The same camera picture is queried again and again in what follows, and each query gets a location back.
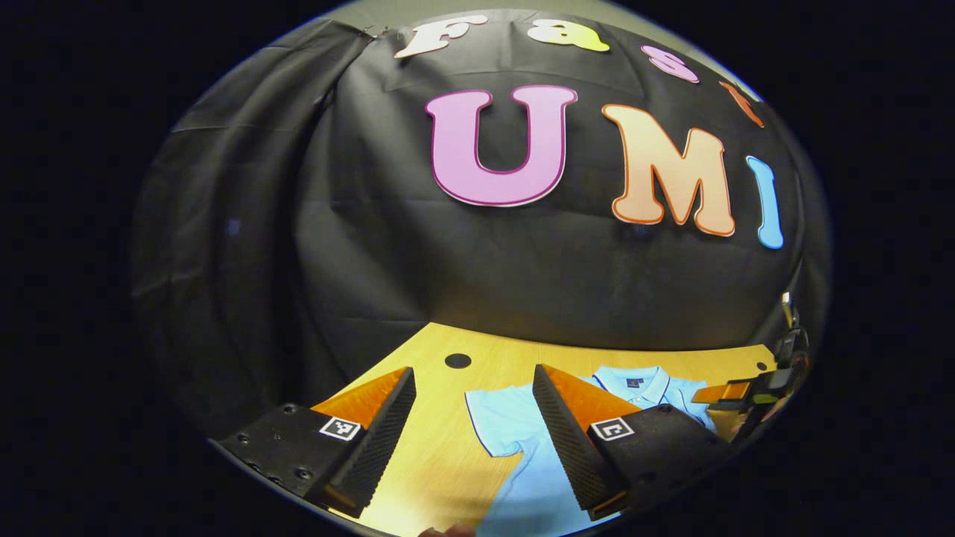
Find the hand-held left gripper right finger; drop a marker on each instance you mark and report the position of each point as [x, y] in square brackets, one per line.
[565, 440]

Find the black backdrop cloth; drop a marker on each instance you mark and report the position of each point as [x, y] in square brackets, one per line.
[373, 261]

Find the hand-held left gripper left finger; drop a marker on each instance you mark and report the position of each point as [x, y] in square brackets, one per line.
[384, 440]

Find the small metal clip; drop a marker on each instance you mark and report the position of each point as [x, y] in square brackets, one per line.
[377, 31]

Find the light blue polo T-shirt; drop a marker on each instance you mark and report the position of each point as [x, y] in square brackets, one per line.
[515, 418]

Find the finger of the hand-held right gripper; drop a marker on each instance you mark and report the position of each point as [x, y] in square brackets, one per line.
[727, 392]

